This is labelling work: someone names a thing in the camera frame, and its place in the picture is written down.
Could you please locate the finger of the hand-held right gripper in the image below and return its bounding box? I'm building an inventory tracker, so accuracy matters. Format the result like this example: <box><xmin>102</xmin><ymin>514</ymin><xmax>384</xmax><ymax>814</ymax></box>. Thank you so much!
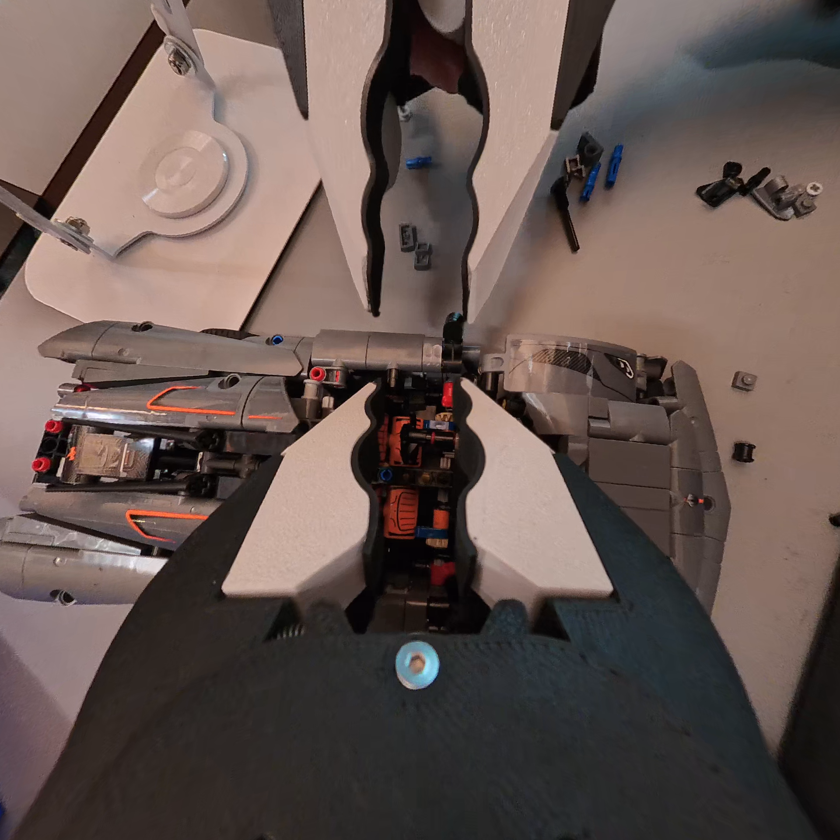
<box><xmin>459</xmin><ymin>0</ymin><xmax>572</xmax><ymax>322</ymax></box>
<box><xmin>303</xmin><ymin>0</ymin><xmax>395</xmax><ymax>318</ymax></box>

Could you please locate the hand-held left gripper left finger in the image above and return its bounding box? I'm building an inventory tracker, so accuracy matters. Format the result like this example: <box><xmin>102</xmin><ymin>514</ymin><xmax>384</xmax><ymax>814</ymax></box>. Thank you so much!
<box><xmin>222</xmin><ymin>379</ymin><xmax>383</xmax><ymax>618</ymax></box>

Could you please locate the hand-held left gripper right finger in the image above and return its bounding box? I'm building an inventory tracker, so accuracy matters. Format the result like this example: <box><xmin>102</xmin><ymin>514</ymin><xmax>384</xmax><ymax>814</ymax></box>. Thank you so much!
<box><xmin>454</xmin><ymin>379</ymin><xmax>621</xmax><ymax>611</ymax></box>

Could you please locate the black lego axle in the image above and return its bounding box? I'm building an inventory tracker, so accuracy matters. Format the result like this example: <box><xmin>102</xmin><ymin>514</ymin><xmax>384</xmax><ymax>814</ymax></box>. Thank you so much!
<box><xmin>550</xmin><ymin>176</ymin><xmax>582</xmax><ymax>253</ymax></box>

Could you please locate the black lego connector piece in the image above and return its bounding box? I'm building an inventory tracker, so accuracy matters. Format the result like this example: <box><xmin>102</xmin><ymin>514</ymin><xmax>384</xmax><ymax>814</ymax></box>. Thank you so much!
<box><xmin>696</xmin><ymin>161</ymin><xmax>772</xmax><ymax>208</ymax></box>

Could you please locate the grey curved lego piece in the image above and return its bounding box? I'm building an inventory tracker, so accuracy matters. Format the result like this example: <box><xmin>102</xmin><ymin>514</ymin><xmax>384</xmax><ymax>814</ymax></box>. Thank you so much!
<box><xmin>751</xmin><ymin>176</ymin><xmax>807</xmax><ymax>221</ymax></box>

